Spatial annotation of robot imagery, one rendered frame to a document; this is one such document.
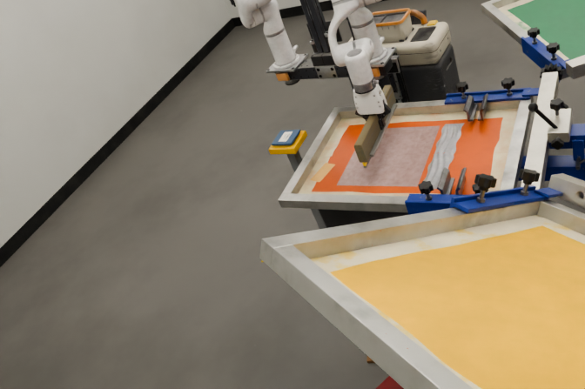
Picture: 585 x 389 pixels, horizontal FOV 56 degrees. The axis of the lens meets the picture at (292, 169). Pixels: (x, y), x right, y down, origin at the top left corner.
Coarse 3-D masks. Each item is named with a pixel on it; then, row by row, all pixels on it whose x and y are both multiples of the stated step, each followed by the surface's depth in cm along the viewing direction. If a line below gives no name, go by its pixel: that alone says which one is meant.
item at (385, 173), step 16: (336, 160) 210; (352, 160) 207; (384, 160) 200; (400, 160) 196; (416, 160) 193; (464, 160) 185; (480, 160) 182; (336, 176) 203; (352, 176) 199; (368, 176) 196; (384, 176) 193; (400, 176) 190; (416, 176) 187; (368, 192) 189; (384, 192) 186; (400, 192) 183; (416, 192) 180; (432, 192) 178; (464, 192) 173
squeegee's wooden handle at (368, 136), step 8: (384, 88) 202; (392, 88) 203; (392, 96) 203; (392, 104) 203; (368, 120) 189; (376, 120) 190; (368, 128) 186; (376, 128) 190; (360, 136) 184; (368, 136) 185; (376, 136) 190; (360, 144) 180; (368, 144) 185; (360, 152) 182; (368, 152) 185; (360, 160) 185
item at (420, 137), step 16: (352, 128) 224; (400, 128) 212; (416, 128) 209; (432, 128) 205; (464, 128) 198; (480, 128) 195; (496, 128) 192; (352, 144) 215; (384, 144) 207; (400, 144) 204; (416, 144) 200; (432, 144) 197; (464, 144) 191; (480, 144) 188
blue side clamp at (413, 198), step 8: (408, 200) 170; (416, 200) 169; (424, 200) 169; (432, 200) 168; (440, 200) 167; (448, 200) 166; (408, 208) 172; (416, 208) 170; (424, 208) 169; (432, 208) 168; (440, 208) 166
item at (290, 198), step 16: (336, 112) 231; (352, 112) 229; (400, 112) 219; (416, 112) 215; (432, 112) 212; (528, 112) 187; (320, 144) 217; (512, 144) 177; (304, 160) 212; (512, 160) 171; (304, 176) 206; (512, 176) 166; (288, 192) 199; (304, 208) 195; (320, 208) 191; (336, 208) 187; (352, 208) 184; (368, 208) 181; (384, 208) 178; (400, 208) 175
